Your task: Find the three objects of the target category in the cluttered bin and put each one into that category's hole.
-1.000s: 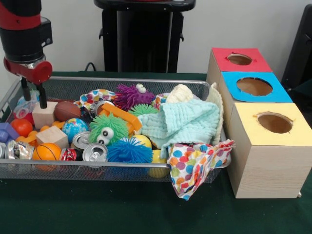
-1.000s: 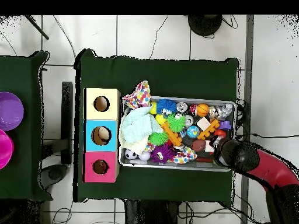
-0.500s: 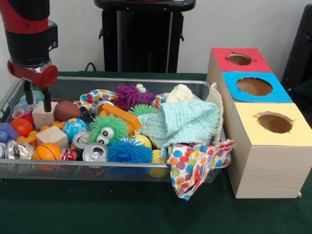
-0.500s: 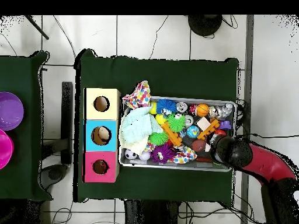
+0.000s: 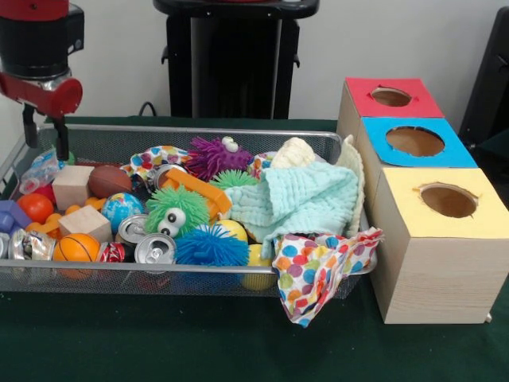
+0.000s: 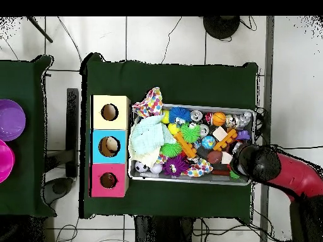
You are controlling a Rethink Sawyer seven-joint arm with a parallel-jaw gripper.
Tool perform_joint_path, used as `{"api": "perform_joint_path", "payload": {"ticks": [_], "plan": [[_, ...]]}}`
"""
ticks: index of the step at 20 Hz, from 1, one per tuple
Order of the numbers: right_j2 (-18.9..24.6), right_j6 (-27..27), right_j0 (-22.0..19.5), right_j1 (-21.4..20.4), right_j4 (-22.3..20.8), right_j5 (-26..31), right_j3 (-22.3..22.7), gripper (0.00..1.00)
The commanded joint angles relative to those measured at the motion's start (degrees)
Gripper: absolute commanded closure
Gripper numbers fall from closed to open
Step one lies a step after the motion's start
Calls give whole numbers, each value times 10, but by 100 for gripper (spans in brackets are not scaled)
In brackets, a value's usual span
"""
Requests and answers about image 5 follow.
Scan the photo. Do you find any globe print ball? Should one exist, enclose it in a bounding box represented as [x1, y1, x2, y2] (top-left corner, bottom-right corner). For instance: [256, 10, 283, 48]
[101, 192, 145, 234]

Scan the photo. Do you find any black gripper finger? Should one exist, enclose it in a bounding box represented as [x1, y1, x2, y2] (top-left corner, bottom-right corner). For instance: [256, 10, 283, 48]
[21, 103, 40, 149]
[53, 117, 71, 162]

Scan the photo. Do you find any black upright panel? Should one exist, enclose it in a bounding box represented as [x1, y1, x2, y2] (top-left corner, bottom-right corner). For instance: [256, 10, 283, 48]
[459, 6, 509, 149]

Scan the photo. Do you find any orange toy basketball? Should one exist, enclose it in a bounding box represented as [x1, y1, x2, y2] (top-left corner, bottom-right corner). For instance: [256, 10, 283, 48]
[52, 232, 101, 263]

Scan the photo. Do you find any brown ball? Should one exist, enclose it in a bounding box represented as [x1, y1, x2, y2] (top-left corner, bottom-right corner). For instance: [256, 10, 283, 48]
[87, 165, 133, 199]

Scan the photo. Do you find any silver wire mesh bin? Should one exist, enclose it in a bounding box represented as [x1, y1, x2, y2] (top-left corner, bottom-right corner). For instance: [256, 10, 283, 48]
[0, 123, 378, 300]

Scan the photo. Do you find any cream muslin cloth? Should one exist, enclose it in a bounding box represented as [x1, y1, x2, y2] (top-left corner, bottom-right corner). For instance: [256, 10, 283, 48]
[272, 134, 365, 239]

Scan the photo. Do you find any blue spiky rubber ball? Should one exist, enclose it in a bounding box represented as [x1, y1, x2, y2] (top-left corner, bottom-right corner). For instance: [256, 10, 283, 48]
[173, 223, 251, 267]

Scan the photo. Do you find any orange toy brick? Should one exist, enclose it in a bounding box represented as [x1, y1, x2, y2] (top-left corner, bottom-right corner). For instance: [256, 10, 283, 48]
[161, 166, 232, 224]

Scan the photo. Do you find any white polka dot cloth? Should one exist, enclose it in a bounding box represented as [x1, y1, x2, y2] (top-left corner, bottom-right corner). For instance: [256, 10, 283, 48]
[272, 227, 385, 329]

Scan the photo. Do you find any wooden box with three holes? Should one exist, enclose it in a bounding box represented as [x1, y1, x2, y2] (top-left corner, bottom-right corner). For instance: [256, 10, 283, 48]
[336, 76, 509, 325]

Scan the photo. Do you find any purple spiky googly-eyed toy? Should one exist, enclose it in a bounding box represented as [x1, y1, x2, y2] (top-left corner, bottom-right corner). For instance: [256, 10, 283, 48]
[185, 136, 255, 182]

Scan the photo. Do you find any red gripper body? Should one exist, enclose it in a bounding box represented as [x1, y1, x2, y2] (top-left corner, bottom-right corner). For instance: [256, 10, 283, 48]
[0, 72, 84, 119]

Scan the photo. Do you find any green spiky googly-eyed toy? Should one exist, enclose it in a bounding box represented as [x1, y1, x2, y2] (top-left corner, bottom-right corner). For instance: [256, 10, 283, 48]
[145, 185, 211, 236]

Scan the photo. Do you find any dark green tablecloth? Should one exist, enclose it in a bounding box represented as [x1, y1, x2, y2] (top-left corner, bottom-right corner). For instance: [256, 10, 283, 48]
[0, 115, 509, 382]
[475, 127, 509, 162]

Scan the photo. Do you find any mint green muslin cloth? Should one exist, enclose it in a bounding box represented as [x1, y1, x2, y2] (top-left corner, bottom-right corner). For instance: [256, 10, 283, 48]
[224, 161, 361, 255]

